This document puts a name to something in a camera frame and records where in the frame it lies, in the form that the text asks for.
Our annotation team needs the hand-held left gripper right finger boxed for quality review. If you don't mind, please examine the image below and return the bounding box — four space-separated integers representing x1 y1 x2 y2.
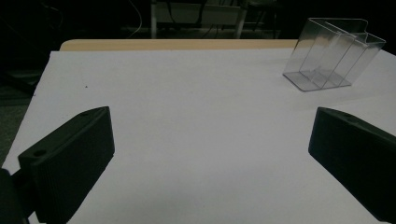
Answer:
307 106 396 224

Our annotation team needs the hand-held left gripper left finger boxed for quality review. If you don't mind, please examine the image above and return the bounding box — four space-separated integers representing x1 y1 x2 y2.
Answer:
17 105 116 224

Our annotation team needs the clear plastic divided organizer box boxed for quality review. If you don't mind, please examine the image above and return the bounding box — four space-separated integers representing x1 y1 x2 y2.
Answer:
282 17 387 92

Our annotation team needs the white table cover sheet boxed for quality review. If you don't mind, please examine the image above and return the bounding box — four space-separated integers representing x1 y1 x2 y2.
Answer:
2 48 396 224

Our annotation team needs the thin light cable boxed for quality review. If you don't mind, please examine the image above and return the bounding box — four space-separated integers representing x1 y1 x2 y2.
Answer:
126 0 144 39

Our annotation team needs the white metal frame stand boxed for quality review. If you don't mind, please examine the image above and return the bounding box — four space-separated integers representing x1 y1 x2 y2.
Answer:
150 0 250 40

